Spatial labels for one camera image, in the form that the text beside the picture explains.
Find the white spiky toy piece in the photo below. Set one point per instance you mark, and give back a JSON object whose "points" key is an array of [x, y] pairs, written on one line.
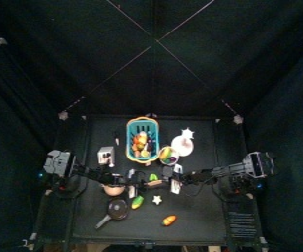
{"points": [[188, 133]]}

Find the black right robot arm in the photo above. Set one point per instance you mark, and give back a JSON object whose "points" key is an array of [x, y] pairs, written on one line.
{"points": [[228, 170]]}

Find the pink toy bowl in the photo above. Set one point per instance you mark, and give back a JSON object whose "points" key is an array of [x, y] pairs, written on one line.
{"points": [[113, 190]]}

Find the small white food dish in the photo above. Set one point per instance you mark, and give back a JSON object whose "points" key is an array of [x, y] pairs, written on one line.
{"points": [[162, 157]]}

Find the white toy toaster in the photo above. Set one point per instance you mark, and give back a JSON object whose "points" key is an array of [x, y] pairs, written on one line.
{"points": [[105, 154]]}

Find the yellow toy food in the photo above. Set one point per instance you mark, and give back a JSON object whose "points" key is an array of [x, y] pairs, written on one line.
{"points": [[142, 136]]}

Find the small white toy star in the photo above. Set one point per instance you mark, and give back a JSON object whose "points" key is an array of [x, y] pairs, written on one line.
{"points": [[157, 199]]}

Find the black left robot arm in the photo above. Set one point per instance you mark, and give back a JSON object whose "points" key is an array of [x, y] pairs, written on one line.
{"points": [[77, 170]]}

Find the teal basket with orange rim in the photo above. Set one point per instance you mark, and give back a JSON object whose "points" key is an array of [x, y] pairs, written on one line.
{"points": [[142, 127]]}

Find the white round plate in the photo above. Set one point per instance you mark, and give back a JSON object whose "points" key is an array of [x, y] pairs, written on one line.
{"points": [[182, 146]]}

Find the orange toy fruit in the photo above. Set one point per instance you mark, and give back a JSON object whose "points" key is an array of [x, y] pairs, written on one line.
{"points": [[169, 220]]}

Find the yellow-green toy food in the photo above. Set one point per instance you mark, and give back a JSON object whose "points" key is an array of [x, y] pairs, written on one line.
{"points": [[145, 153]]}

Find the orange toy food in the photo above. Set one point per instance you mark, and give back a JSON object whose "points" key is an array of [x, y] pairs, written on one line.
{"points": [[135, 141]]}

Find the yellow toy corn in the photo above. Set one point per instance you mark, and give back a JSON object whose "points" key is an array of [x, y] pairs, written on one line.
{"points": [[166, 153]]}

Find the purple toy eggplant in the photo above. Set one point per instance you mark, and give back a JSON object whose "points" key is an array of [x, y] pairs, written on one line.
{"points": [[172, 160]]}

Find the dark toy frying pan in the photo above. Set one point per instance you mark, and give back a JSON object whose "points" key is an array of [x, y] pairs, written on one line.
{"points": [[117, 208]]}

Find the purple toy food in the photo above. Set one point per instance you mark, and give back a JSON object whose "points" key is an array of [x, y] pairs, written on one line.
{"points": [[149, 143]]}

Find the white printed label sheet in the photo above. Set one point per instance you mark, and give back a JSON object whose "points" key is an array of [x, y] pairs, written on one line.
{"points": [[242, 224]]}

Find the green and yellow toy vegetable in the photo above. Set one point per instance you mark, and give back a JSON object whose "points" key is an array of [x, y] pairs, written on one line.
{"points": [[137, 202]]}

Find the small white toy utensil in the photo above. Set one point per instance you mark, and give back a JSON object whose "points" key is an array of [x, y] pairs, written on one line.
{"points": [[131, 192]]}

